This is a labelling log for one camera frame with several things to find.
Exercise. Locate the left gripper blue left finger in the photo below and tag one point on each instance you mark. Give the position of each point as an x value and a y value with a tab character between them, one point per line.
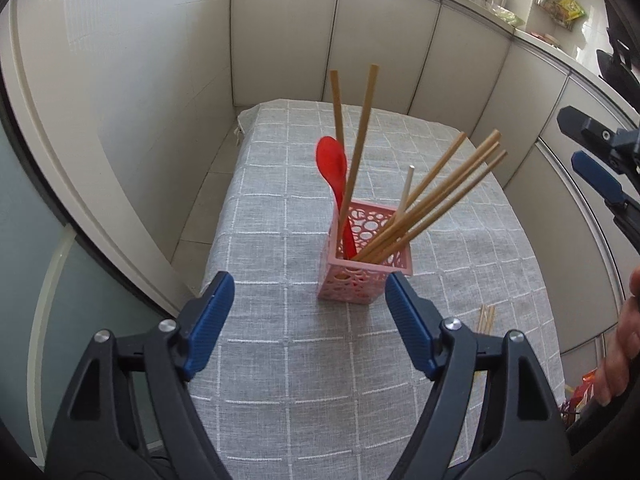
201	321

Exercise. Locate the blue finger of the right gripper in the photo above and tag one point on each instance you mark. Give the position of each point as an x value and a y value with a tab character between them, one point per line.
585	130
598	178

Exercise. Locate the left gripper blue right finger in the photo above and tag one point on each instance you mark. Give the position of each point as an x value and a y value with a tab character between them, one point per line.
418	323

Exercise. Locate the wooden chopstick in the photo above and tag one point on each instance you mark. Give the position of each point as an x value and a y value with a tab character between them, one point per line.
450	191
339	132
359	145
471	176
394	230
422	212

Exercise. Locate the red plastic spoon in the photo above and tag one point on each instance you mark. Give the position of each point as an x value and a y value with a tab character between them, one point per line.
332	165

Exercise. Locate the white plastic spoon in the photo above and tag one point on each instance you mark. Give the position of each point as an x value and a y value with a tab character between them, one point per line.
405	194

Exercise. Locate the white kitchen cabinets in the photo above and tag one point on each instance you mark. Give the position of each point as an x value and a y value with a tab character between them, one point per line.
448	61

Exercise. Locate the person's right hand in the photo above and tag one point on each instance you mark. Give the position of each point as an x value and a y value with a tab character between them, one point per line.
612	375

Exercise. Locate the black wok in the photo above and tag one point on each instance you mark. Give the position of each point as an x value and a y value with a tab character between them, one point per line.
616	69

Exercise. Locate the pink perforated utensil basket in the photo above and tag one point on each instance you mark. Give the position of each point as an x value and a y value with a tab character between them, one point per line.
353	281

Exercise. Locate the yellow snack bag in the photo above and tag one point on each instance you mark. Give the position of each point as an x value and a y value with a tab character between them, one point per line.
570	10

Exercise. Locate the glass sliding door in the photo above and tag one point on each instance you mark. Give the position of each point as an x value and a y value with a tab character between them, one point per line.
54	297

